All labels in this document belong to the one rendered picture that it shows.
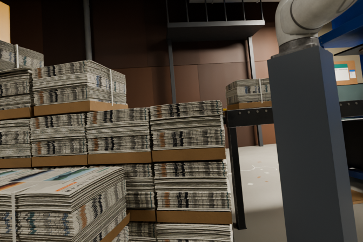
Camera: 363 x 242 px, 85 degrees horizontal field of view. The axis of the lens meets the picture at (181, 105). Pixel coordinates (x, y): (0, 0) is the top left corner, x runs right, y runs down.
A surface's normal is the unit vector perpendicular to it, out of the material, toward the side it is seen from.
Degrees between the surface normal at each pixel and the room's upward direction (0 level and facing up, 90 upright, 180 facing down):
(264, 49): 90
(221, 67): 90
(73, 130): 90
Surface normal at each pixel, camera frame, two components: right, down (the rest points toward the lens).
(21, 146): -0.20, -0.04
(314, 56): -0.76, 0.02
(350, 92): 0.11, -0.07
